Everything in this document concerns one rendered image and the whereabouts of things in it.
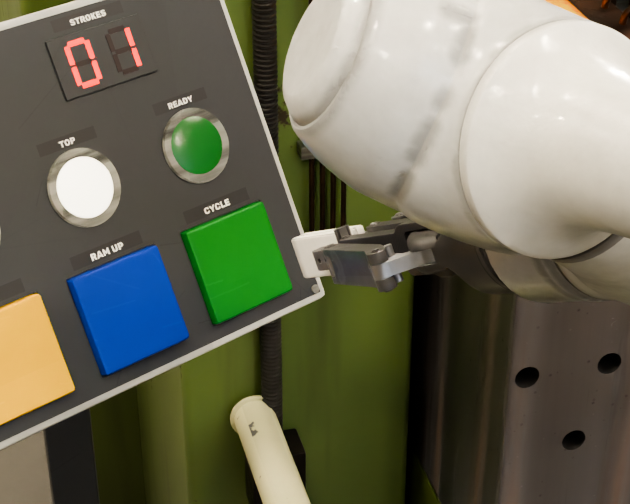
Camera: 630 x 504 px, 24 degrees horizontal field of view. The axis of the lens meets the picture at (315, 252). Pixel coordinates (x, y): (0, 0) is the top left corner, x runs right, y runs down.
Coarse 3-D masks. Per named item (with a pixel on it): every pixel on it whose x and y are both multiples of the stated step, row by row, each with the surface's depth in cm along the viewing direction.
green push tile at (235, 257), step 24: (240, 216) 112; (264, 216) 113; (192, 240) 109; (216, 240) 111; (240, 240) 112; (264, 240) 113; (192, 264) 110; (216, 264) 110; (240, 264) 112; (264, 264) 113; (216, 288) 110; (240, 288) 111; (264, 288) 113; (288, 288) 114; (216, 312) 110; (240, 312) 111
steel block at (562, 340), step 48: (624, 0) 180; (432, 288) 159; (432, 336) 162; (480, 336) 146; (528, 336) 137; (576, 336) 139; (432, 384) 164; (480, 384) 148; (576, 384) 142; (624, 384) 144; (432, 432) 167; (480, 432) 150; (528, 432) 144; (624, 432) 147; (432, 480) 170; (480, 480) 152; (528, 480) 147; (576, 480) 149; (624, 480) 151
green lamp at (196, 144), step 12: (192, 120) 111; (204, 120) 111; (180, 132) 110; (192, 132) 110; (204, 132) 111; (216, 132) 112; (180, 144) 110; (192, 144) 110; (204, 144) 111; (216, 144) 112; (180, 156) 110; (192, 156) 110; (204, 156) 111; (216, 156) 112; (192, 168) 110; (204, 168) 111
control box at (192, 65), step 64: (128, 0) 109; (192, 0) 112; (0, 64) 103; (64, 64) 105; (128, 64) 108; (192, 64) 111; (0, 128) 102; (64, 128) 105; (128, 128) 108; (256, 128) 114; (0, 192) 102; (128, 192) 108; (192, 192) 111; (256, 192) 114; (0, 256) 102; (64, 256) 104; (64, 320) 104; (192, 320) 110; (256, 320) 113; (128, 384) 106; (0, 448) 101
